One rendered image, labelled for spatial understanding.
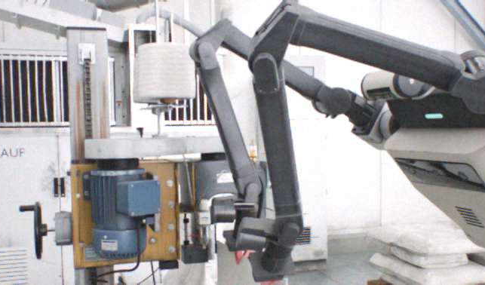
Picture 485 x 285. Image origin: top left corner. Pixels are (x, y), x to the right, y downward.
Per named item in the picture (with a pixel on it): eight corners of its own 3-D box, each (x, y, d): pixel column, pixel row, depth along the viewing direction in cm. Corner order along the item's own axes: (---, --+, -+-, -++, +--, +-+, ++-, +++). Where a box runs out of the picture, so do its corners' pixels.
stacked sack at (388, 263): (464, 272, 461) (464, 254, 460) (395, 280, 437) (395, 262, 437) (429, 260, 500) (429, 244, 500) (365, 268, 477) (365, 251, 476)
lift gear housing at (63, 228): (72, 248, 175) (71, 212, 174) (53, 249, 173) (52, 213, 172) (72, 241, 185) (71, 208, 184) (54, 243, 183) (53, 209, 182)
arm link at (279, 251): (297, 247, 121) (298, 226, 125) (266, 241, 121) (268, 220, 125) (289, 265, 126) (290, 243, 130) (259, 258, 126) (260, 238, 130)
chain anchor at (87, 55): (95, 63, 173) (94, 42, 172) (78, 62, 171) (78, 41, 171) (95, 64, 175) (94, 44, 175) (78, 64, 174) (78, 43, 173)
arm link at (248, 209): (261, 208, 152) (256, 196, 157) (236, 208, 151) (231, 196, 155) (257, 228, 156) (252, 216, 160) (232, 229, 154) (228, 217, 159)
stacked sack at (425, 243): (502, 253, 419) (502, 234, 418) (425, 261, 400) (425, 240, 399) (464, 243, 460) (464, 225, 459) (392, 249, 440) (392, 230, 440)
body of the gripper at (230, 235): (221, 235, 161) (225, 214, 158) (255, 233, 165) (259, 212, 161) (228, 249, 156) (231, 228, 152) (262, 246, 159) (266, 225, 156)
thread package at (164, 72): (201, 100, 159) (200, 39, 158) (142, 100, 155) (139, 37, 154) (189, 103, 175) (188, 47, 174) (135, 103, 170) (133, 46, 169)
